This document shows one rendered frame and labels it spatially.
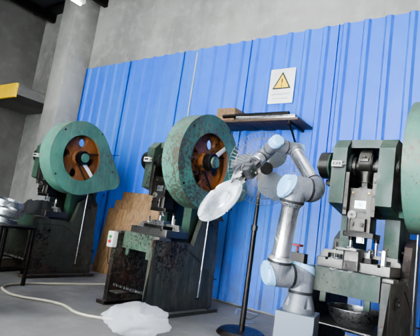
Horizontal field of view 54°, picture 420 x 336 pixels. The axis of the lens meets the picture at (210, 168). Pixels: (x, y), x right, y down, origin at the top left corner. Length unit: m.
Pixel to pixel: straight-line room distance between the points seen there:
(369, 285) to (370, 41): 2.67
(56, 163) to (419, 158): 3.41
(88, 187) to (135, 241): 1.36
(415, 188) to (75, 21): 6.00
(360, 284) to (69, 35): 5.96
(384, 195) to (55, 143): 3.20
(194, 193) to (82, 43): 4.48
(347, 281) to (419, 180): 0.72
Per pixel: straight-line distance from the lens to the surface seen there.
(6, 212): 4.15
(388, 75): 4.33
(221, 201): 2.13
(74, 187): 4.71
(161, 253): 3.48
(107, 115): 6.46
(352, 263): 2.71
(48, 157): 4.53
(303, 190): 1.95
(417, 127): 2.53
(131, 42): 6.70
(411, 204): 2.52
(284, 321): 2.07
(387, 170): 2.76
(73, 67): 7.13
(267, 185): 3.29
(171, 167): 3.27
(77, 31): 7.30
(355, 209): 2.82
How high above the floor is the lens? 0.79
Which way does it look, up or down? 8 degrees up
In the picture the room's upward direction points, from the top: 8 degrees clockwise
